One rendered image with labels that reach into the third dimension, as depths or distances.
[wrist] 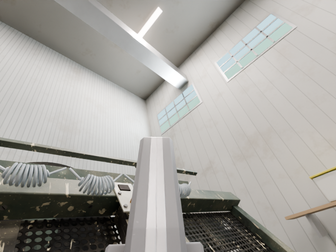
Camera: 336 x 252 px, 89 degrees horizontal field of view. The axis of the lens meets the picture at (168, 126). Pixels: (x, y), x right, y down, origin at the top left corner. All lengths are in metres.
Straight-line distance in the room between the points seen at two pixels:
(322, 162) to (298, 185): 0.45
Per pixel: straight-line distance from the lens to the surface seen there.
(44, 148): 0.65
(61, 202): 0.76
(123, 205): 0.74
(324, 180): 2.51
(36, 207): 0.76
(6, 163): 1.28
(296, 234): 3.19
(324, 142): 3.25
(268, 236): 1.39
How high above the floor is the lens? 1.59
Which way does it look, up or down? 38 degrees up
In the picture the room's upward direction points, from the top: 15 degrees counter-clockwise
